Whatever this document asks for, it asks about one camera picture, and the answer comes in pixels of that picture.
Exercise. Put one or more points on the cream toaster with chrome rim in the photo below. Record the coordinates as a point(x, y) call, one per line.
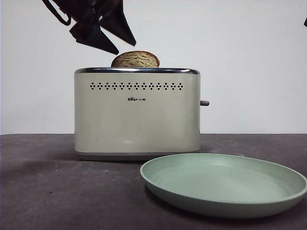
point(136, 119)

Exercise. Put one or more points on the pale green round plate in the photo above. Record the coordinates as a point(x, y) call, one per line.
point(223, 184)

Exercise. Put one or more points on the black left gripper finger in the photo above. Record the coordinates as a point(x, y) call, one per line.
point(120, 25)
point(93, 37)

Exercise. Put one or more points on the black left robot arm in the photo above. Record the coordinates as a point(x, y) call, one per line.
point(91, 9)

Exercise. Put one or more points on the brown-crusted bread slice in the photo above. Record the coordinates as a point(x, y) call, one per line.
point(135, 60)

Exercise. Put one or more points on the grey toaster lever knob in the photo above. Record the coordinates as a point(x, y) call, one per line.
point(205, 103)

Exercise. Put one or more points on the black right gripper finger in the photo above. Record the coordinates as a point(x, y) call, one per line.
point(305, 22)

